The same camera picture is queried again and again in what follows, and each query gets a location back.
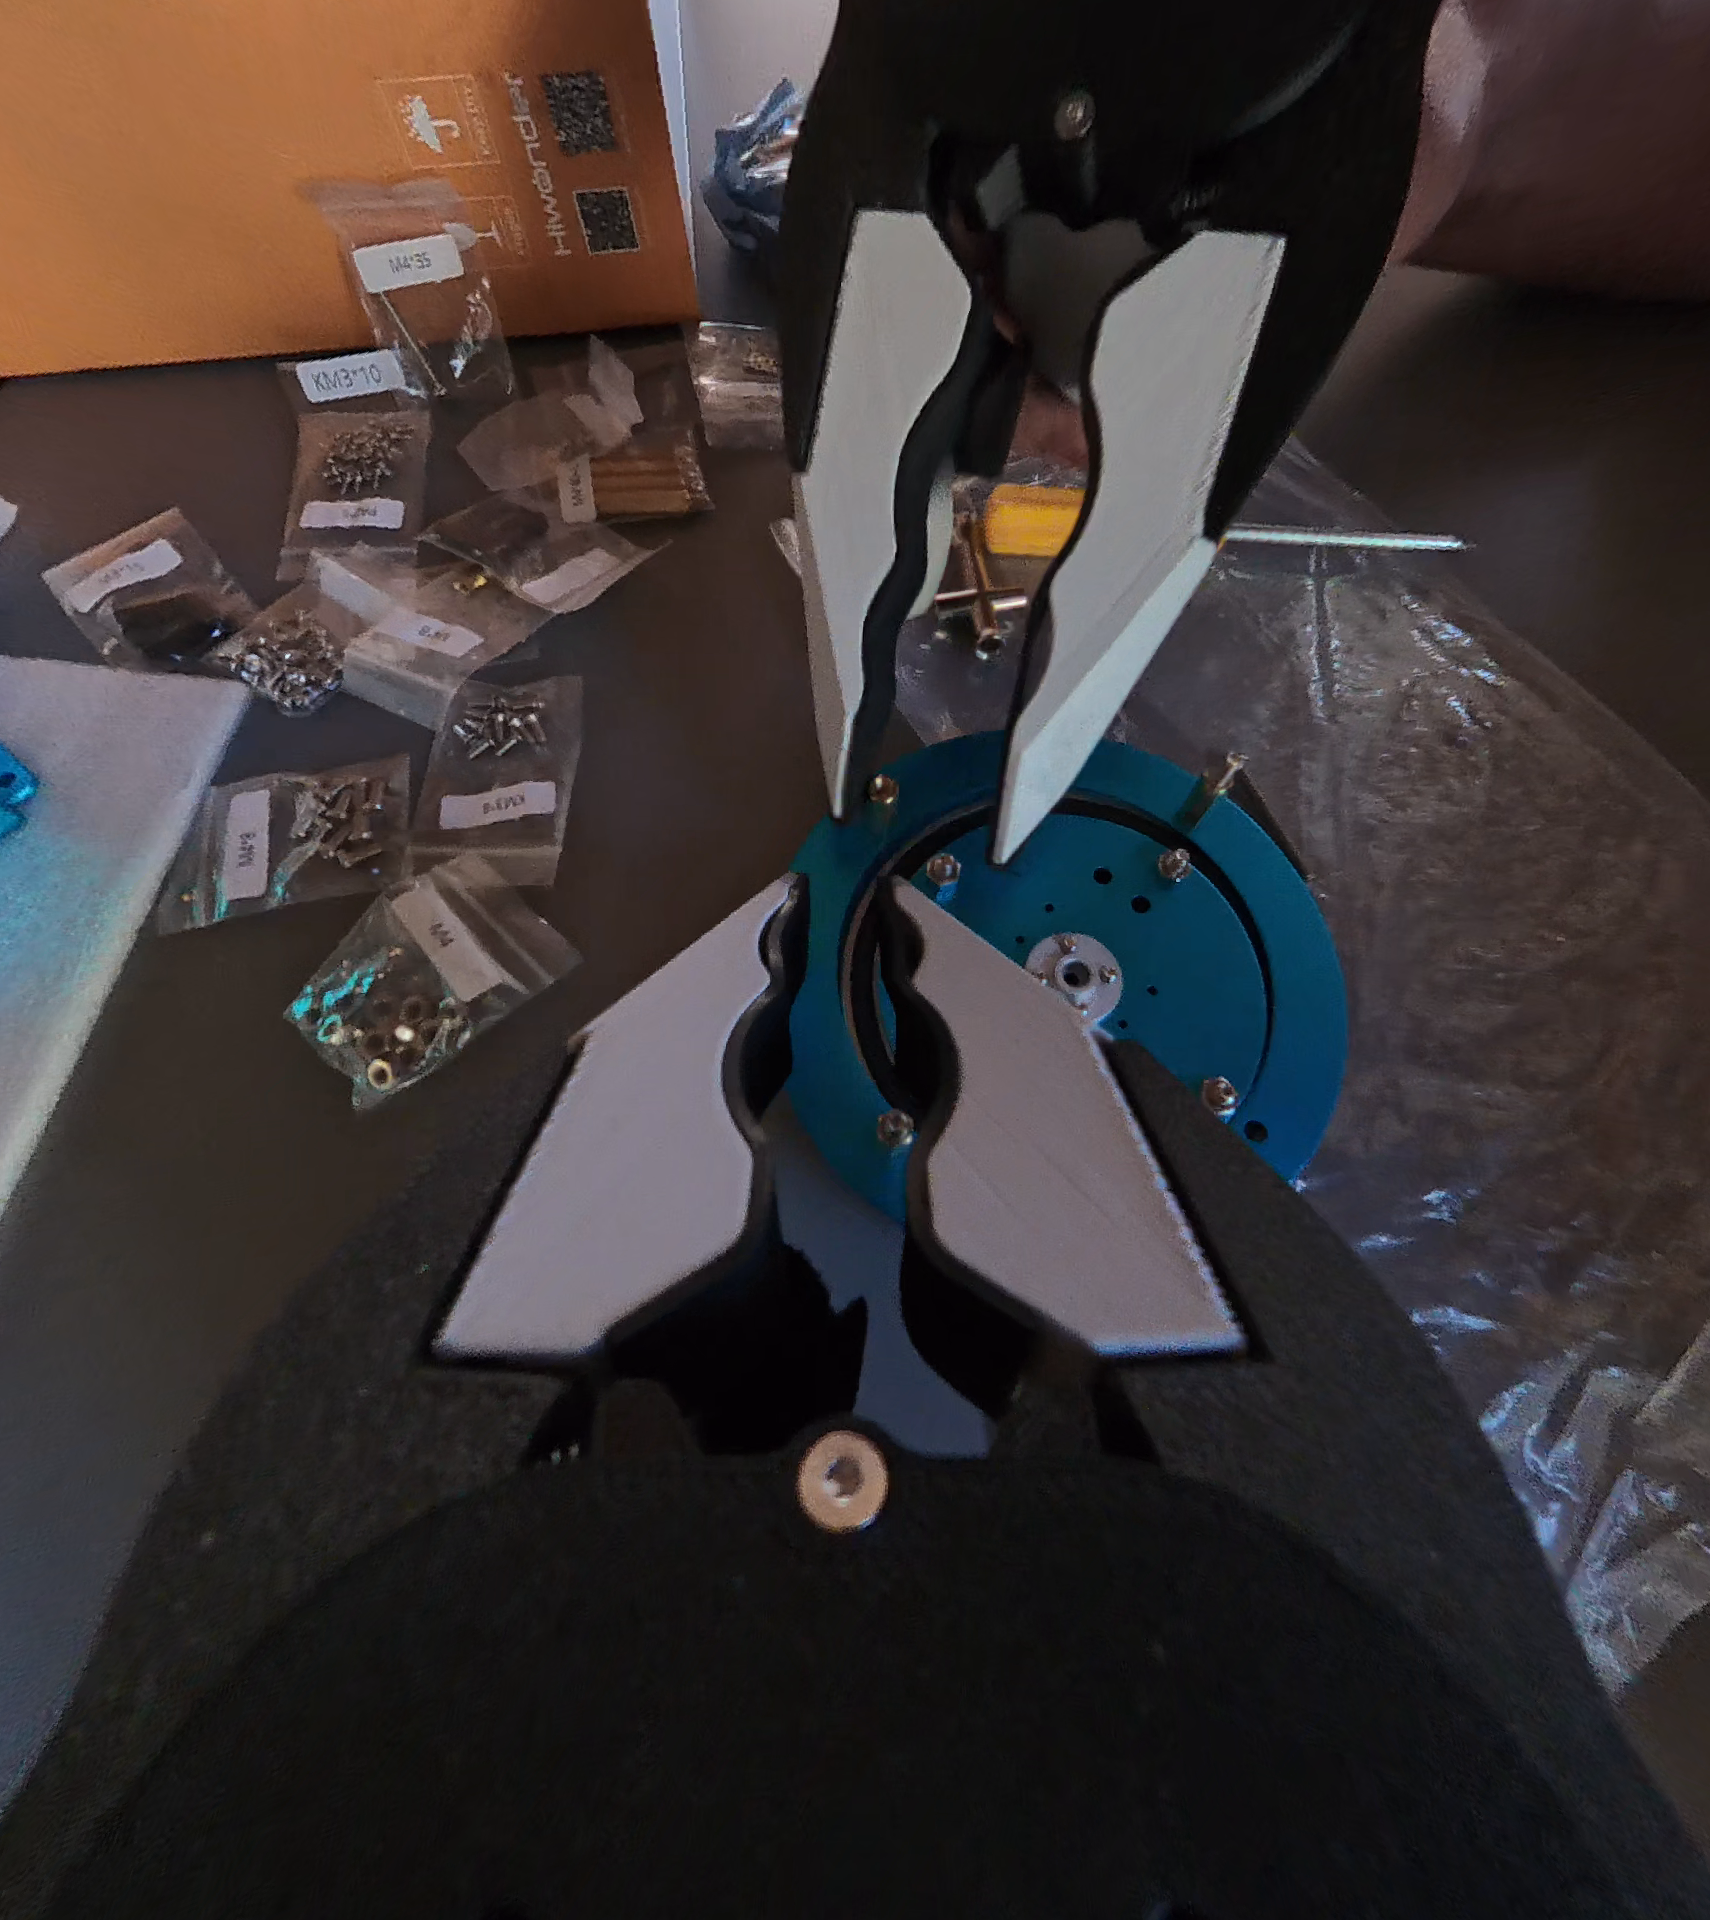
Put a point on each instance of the pile of small screw bags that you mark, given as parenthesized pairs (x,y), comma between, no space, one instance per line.
(345,819)

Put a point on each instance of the metal cross wrench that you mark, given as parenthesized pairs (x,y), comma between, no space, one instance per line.
(983,593)

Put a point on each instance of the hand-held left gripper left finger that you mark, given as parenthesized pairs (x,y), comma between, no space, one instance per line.
(615,1170)

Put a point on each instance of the large clear plastic bag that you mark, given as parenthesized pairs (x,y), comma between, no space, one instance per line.
(1545,1051)

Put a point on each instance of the white tray with blue parts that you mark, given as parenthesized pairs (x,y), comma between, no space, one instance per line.
(44,1081)

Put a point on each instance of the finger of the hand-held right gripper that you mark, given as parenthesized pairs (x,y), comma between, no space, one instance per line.
(871,451)
(1162,451)

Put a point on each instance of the person's right forearm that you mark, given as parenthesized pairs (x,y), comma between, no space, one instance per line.
(1620,135)

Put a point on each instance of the orange cardboard box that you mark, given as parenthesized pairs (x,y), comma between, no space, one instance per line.
(120,181)

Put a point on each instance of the blue shiny plastic bag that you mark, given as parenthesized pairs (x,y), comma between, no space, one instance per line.
(742,181)

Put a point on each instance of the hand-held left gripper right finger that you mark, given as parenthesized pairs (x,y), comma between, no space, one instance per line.
(1064,1170)

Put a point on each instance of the blue round metal turntable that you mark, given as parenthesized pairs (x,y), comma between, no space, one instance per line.
(1185,975)

